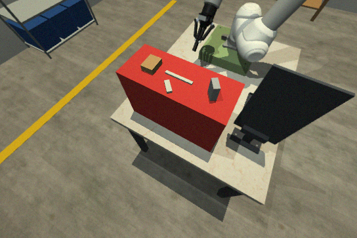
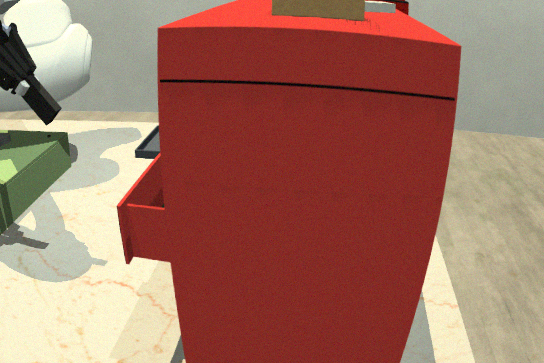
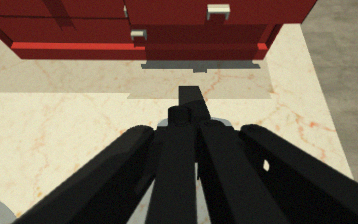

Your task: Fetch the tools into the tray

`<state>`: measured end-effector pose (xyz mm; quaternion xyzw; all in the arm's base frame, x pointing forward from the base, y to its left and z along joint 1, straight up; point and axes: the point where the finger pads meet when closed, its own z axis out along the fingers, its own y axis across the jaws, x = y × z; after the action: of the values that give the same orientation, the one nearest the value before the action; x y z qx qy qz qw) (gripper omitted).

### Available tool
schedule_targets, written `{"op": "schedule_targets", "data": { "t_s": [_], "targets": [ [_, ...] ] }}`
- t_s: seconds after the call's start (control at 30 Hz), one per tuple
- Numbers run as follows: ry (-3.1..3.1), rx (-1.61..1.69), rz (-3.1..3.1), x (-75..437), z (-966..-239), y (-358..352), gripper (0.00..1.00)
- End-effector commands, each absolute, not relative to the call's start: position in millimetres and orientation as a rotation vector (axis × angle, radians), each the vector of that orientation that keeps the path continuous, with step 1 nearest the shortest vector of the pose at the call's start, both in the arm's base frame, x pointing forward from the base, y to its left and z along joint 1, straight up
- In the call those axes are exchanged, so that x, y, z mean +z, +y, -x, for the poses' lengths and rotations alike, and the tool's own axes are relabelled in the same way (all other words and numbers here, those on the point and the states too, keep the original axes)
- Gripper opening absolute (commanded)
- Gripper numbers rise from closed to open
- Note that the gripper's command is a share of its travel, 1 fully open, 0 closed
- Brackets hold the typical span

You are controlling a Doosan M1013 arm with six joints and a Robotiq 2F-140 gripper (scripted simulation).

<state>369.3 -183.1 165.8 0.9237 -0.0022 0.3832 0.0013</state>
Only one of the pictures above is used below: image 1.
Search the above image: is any red tool chest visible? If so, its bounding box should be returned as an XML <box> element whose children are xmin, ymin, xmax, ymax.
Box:
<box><xmin>116</xmin><ymin>44</ymin><xmax>245</xmax><ymax>152</ymax></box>

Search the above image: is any tan rectangular block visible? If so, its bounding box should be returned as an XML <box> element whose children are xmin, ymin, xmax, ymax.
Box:
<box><xmin>140</xmin><ymin>54</ymin><xmax>162</xmax><ymax>75</ymax></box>

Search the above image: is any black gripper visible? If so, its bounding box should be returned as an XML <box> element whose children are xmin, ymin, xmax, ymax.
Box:
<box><xmin>192</xmin><ymin>3</ymin><xmax>217</xmax><ymax>52</ymax></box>

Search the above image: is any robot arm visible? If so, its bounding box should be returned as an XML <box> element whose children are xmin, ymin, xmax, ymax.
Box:
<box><xmin>221</xmin><ymin>0</ymin><xmax>306</xmax><ymax>62</ymax></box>

